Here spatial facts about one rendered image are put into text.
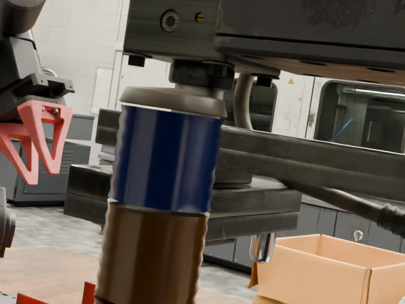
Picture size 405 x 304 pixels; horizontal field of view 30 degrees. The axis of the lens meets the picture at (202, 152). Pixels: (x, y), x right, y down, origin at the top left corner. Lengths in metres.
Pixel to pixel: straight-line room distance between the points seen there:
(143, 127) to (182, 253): 0.05
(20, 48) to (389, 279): 2.31
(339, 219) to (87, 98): 4.95
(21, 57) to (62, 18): 9.28
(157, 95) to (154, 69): 6.15
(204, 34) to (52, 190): 7.31
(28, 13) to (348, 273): 2.18
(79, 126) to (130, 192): 7.69
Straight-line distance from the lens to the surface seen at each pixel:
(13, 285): 1.15
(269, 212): 0.59
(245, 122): 0.64
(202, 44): 0.52
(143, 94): 0.26
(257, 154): 0.49
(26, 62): 0.84
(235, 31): 0.48
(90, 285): 0.97
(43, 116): 0.83
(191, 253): 0.27
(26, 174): 0.84
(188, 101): 0.26
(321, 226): 5.47
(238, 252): 5.83
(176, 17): 0.53
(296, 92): 5.63
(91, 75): 9.60
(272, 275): 2.99
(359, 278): 2.83
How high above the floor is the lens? 1.19
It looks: 3 degrees down
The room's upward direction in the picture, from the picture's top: 9 degrees clockwise
